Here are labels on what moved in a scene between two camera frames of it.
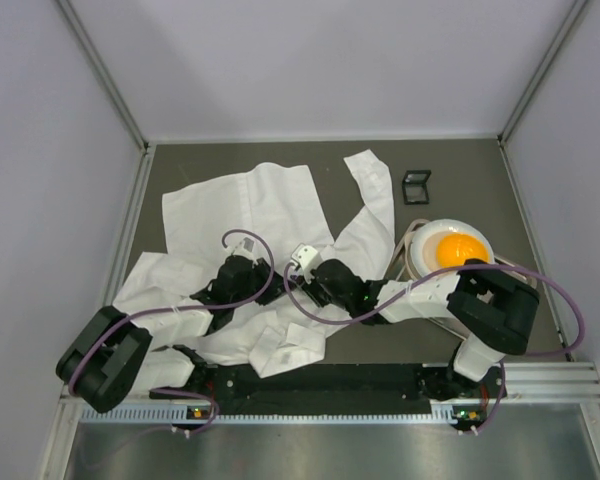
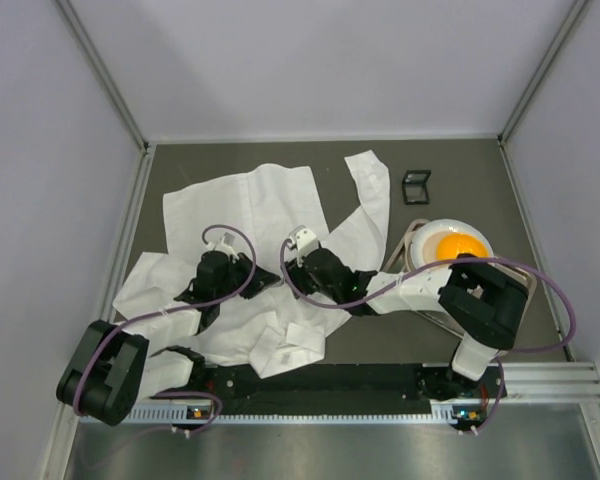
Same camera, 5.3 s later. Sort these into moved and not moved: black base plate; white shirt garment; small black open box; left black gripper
Moved: left black gripper
Not moved: black base plate; white shirt garment; small black open box
